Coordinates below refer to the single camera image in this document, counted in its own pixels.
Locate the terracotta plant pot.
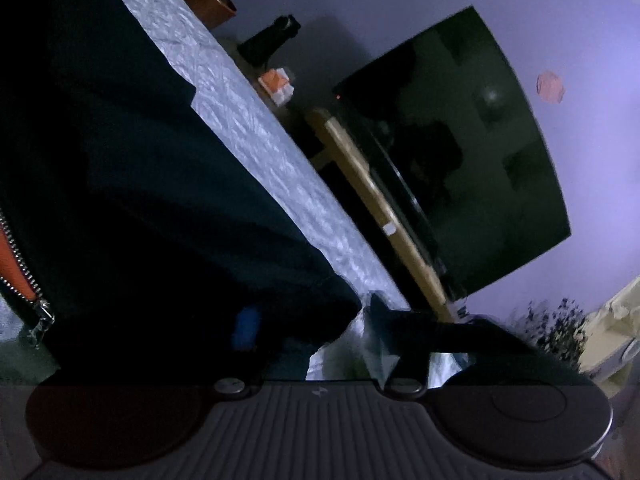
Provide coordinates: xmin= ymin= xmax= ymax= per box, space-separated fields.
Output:
xmin=184 ymin=0 xmax=238 ymax=29

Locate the black television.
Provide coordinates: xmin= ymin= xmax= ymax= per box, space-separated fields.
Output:
xmin=333 ymin=8 xmax=570 ymax=300

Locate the cream shelf unit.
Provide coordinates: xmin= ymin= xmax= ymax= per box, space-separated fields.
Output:
xmin=579 ymin=278 xmax=639 ymax=384

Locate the black jacket with orange lining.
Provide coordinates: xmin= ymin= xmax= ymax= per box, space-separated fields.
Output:
xmin=1 ymin=0 xmax=360 ymax=380

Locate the dried flower bouquet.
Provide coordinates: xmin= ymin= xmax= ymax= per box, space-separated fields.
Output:
xmin=508 ymin=298 xmax=587 ymax=370

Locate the orange white tissue pack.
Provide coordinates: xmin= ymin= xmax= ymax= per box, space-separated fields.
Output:
xmin=258 ymin=68 xmax=294 ymax=107

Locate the black speaker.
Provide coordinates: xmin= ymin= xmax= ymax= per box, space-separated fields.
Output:
xmin=236 ymin=14 xmax=302 ymax=70

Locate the wooden tv shelf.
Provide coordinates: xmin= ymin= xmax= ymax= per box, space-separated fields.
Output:
xmin=307 ymin=108 xmax=458 ymax=322

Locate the pink wall sticker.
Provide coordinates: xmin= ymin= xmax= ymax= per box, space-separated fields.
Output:
xmin=536 ymin=70 xmax=565 ymax=104

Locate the silver quilted bedspread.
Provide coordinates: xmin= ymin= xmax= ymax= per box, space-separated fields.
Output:
xmin=0 ymin=0 xmax=471 ymax=391

